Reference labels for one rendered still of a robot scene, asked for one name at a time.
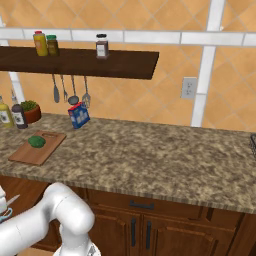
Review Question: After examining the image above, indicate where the blue box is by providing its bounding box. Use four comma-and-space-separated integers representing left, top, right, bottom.
67, 101, 91, 130

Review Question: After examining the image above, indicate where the wooden cutting board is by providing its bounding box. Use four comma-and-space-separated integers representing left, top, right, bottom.
7, 130, 68, 167

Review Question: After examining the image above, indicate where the white wall outlet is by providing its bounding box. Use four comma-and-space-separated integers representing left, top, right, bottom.
180, 76, 198, 100

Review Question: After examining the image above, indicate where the olive jar with green lid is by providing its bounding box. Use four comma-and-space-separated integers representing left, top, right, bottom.
45, 34, 61, 57

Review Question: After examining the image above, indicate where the blue ring-handled tool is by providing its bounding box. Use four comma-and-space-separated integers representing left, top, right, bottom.
0, 207, 14, 224

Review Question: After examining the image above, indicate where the dark bottle with white label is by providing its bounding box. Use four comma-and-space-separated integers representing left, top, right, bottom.
10, 89, 29, 130

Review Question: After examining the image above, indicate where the white thin cutting tool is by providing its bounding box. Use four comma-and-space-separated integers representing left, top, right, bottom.
5, 194, 22, 207

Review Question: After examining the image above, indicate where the grey hanging fork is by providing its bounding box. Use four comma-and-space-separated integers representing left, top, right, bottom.
59, 74, 69, 103

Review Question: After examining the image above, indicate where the dark wooden wall shelf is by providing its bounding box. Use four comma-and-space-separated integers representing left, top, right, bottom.
0, 45, 160, 81

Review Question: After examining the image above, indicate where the grey hanging spatula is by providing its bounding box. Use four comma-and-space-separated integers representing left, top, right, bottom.
51, 73, 61, 104

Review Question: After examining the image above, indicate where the black cupboard door handle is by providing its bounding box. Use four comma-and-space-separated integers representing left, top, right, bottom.
145, 220, 153, 251
130, 217, 137, 248

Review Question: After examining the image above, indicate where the dark jar with white label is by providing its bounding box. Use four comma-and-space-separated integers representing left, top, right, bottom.
95, 33, 110, 60

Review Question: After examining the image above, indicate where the black drawer handle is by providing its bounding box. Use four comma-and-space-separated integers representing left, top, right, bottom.
128, 199, 156, 211

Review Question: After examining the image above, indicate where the brown wooden cupboard door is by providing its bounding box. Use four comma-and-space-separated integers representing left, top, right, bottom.
141, 214, 242, 256
87, 204, 143, 256

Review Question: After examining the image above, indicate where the yellow bottle with label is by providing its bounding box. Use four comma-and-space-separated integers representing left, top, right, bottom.
0, 95, 15, 129

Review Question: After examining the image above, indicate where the yellow bottle with red cap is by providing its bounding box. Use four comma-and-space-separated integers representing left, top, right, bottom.
32, 30, 50, 57

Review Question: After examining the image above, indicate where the grey hanging ladle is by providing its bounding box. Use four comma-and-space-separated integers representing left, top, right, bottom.
67, 75, 81, 107

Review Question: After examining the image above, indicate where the black wire basket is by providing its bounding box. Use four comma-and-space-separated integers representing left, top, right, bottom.
249, 133, 256, 160

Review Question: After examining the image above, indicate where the brown wooden drawer front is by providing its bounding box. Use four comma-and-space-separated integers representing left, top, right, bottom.
86, 188, 205, 220

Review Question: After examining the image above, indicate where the green plant in brown pot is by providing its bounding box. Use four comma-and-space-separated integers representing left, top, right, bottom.
20, 99, 43, 125

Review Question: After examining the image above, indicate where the green broccoli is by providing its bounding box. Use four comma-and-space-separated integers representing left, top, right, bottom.
27, 135, 47, 149

